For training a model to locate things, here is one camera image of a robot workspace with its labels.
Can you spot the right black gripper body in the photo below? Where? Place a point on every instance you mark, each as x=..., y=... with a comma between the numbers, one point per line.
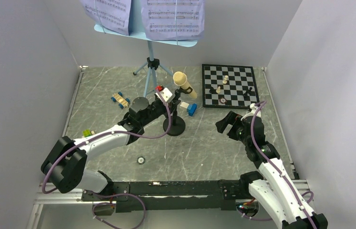
x=232, y=133

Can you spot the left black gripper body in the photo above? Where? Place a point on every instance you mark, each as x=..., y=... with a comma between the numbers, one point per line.
x=157, y=110

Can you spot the black microphone stand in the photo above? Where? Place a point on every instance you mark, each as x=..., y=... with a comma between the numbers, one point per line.
x=178, y=124

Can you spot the gold toy microphone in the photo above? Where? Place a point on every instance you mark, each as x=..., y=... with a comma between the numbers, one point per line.
x=180, y=79

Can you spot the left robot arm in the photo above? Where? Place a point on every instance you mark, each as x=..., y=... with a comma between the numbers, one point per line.
x=64, y=167

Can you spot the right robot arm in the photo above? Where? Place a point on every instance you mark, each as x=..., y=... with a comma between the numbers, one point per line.
x=270, y=184

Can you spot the poker chip on chessboard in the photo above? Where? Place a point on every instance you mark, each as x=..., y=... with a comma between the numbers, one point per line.
x=222, y=100

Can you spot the blue white block toy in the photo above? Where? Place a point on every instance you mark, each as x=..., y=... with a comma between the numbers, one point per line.
x=189, y=108

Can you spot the black chess piece left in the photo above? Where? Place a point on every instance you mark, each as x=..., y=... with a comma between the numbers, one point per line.
x=212, y=91

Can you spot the black chess piece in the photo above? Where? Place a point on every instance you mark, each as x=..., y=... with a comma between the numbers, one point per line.
x=248, y=92
x=212, y=91

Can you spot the black white chessboard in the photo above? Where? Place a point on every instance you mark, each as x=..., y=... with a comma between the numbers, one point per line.
x=240, y=77

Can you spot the black chess piece right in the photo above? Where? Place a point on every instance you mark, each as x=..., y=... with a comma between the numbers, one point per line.
x=248, y=92

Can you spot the wooden toy car blue wheels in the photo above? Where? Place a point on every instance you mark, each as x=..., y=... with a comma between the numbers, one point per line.
x=120, y=100

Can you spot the white chess piece upper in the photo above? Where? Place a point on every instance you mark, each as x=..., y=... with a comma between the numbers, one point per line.
x=225, y=80

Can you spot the light blue music stand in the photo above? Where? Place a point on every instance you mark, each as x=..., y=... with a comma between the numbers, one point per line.
x=136, y=30

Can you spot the poker chip on table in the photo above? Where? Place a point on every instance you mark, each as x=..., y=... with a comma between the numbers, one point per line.
x=141, y=160

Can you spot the colourful brick toy train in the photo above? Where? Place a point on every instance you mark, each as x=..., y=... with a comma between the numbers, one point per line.
x=88, y=133

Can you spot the right sheet music page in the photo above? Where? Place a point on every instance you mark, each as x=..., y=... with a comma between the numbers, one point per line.
x=173, y=20

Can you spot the sheet music page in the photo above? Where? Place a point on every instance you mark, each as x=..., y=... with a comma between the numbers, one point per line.
x=173, y=20
x=110, y=14

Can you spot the left sheet music page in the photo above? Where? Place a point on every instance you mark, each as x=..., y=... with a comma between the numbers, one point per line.
x=110, y=14

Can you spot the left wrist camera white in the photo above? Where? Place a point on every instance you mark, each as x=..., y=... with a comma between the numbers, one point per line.
x=164, y=93

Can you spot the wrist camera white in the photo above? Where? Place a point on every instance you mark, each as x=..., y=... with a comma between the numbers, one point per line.
x=164, y=93
x=255, y=109

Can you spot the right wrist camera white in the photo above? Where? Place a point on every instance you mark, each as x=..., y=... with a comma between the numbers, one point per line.
x=255, y=109

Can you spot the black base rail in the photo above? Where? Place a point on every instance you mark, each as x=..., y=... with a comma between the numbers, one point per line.
x=176, y=195

